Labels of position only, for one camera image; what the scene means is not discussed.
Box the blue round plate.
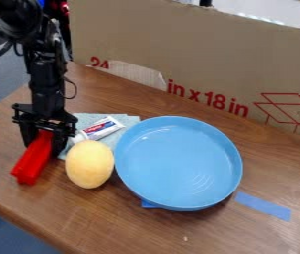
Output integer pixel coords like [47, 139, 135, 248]
[115, 116, 243, 211]

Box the blue tape strip right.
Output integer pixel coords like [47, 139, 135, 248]
[235, 191, 292, 221]

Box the yellow lemon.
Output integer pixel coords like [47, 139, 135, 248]
[66, 140, 114, 189]

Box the red plastic block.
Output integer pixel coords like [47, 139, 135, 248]
[11, 130, 54, 185]

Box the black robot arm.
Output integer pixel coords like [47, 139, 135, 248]
[0, 0, 78, 156]

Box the small toothpaste tube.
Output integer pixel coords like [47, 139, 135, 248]
[70, 116, 125, 144]

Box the blue tape under plate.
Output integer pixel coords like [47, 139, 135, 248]
[141, 199, 161, 209]

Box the large cardboard box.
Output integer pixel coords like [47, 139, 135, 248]
[68, 0, 300, 134]

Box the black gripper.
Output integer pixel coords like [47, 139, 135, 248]
[12, 103, 78, 158]

